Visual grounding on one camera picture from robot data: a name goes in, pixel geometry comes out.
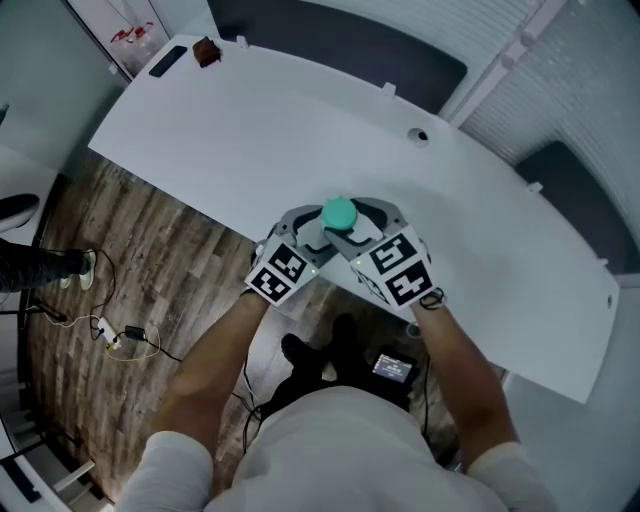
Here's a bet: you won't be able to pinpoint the black and white shell chair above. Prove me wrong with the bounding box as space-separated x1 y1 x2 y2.
0 193 42 234

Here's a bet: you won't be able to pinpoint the person's left black shoe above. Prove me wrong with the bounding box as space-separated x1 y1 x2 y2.
280 333 327 374

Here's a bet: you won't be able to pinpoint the black phone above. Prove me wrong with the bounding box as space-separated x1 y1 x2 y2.
148 45 188 79

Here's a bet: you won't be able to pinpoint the brown wallet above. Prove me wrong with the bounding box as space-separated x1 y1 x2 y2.
191 36 223 69

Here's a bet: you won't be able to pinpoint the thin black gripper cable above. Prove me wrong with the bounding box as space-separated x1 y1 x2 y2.
242 348 267 454

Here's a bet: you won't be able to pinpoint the white power strip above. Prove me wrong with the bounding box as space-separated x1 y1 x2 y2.
96 316 122 347

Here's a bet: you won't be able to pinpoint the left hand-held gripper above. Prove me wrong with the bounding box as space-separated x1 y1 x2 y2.
243 203 342 307

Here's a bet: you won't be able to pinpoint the person's left forearm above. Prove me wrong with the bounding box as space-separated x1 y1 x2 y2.
149 292 272 451

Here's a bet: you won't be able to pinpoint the black floor cable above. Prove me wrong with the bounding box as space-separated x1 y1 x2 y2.
88 248 118 327

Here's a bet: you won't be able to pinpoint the long black adapter cable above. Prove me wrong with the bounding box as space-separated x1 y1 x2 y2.
144 333 184 363

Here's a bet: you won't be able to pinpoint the long dark desk partition panel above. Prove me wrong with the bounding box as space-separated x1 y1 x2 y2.
207 0 469 116

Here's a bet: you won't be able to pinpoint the short dark desk partition panel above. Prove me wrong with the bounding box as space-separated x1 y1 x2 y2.
514 140 640 276

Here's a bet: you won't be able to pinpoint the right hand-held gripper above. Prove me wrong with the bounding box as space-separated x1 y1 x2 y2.
322 196 434 312

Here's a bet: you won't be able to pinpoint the clear jug red handle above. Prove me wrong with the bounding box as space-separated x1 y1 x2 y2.
110 26 140 76
132 20 162 62

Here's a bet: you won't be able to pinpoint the person's white shirt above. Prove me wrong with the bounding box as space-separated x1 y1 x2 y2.
114 384 562 512

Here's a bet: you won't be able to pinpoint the dark wrist band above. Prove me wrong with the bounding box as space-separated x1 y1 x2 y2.
418 286 448 312

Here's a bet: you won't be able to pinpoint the thin white floor cable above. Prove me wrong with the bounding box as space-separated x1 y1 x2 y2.
28 308 102 330

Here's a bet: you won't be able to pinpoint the person's right forearm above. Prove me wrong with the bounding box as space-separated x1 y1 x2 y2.
409 301 522 470

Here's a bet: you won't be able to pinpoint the black tripod stand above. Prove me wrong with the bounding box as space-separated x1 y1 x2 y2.
18 296 69 324

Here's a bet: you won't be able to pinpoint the small black screen device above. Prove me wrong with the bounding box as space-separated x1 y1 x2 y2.
371 351 419 387

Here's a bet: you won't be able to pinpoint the yellow cable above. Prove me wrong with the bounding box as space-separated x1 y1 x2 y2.
104 323 162 363

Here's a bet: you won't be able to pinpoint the person's right black shoe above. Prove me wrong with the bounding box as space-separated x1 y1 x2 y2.
331 313 360 372

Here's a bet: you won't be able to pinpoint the person's black shoe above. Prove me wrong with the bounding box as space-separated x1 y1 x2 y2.
280 333 327 374
331 313 360 372

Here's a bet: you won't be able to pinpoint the person's black trousers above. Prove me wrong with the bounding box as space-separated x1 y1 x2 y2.
258 344 417 419

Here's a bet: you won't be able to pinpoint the teal bottle cap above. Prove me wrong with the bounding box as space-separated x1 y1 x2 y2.
320 196 360 233

